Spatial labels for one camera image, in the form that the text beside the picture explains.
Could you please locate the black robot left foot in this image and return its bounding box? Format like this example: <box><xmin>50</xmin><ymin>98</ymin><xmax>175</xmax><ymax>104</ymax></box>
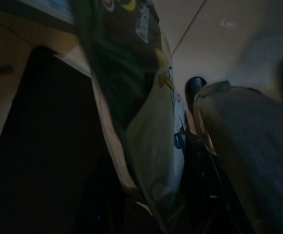
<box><xmin>184</xmin><ymin>76</ymin><xmax>208</xmax><ymax>117</ymax></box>

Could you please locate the banana print plastic bag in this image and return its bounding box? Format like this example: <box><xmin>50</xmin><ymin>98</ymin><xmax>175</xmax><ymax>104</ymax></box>
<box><xmin>76</xmin><ymin>0</ymin><xmax>189</xmax><ymax>220</ymax></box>

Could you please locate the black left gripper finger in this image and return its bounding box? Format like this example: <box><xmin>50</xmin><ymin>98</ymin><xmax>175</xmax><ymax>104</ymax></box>
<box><xmin>184</xmin><ymin>131</ymin><xmax>244</xmax><ymax>234</ymax></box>

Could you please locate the dark cabinet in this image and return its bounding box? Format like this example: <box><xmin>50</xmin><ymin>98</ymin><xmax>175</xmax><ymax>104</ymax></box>
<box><xmin>0</xmin><ymin>45</ymin><xmax>108</xmax><ymax>234</ymax></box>

